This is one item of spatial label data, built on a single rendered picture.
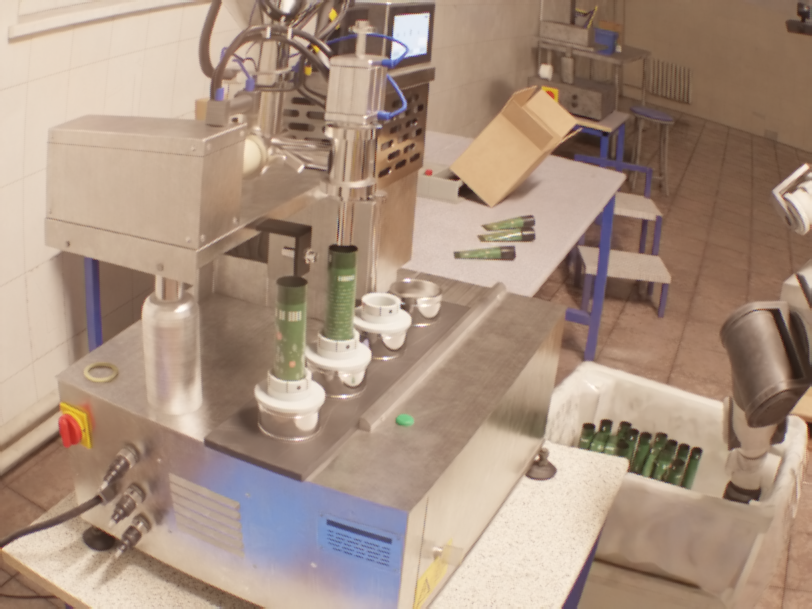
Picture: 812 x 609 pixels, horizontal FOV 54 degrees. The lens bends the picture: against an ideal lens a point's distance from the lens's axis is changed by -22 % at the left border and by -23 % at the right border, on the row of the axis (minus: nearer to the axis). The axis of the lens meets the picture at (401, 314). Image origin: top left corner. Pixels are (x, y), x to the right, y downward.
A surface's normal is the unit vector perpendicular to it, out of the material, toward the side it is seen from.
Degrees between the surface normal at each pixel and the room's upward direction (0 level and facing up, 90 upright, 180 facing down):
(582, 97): 90
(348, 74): 90
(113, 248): 90
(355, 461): 0
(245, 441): 0
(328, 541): 90
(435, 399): 0
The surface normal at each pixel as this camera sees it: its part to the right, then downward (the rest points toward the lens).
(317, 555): -0.39, 0.33
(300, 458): 0.07, -0.91
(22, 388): 0.92, 0.22
